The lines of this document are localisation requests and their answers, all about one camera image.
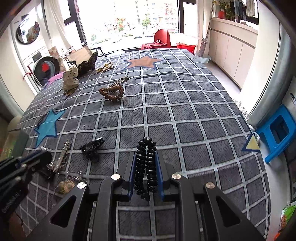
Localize black spiral hair tie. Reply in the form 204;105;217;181
133;136;159;202

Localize round gold keychain charm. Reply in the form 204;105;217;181
55;171;82;195

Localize silver beaded hair pin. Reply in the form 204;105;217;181
38;140;71;181

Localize black hair claw clip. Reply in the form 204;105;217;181
79;137;104;162

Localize grey checked bed cover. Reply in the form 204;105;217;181
16;49;270;237

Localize silver metal hair clip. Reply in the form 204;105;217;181
109;75;129;87

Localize white washing machine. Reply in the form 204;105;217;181
21;47;60;95

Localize gold hair clip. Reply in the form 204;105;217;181
96;62;114;73

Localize blue plastic stool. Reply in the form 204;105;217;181
256;104;295;164

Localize dark patterned bow scrunchie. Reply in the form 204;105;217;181
77;51;98;77

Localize folding camp chair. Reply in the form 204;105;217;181
62;45;105;67

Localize red plastic bin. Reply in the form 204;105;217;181
176;42;196;54

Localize red plastic chair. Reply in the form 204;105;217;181
141;29;171;50

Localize white dryer with round door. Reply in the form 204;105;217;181
10;1;50;62

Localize beige sideboard cabinet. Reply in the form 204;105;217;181
209;18;258;88

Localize red flower vase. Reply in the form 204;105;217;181
218;9;226;19

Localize brown spiral hair tie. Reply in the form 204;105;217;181
99;84;125;103

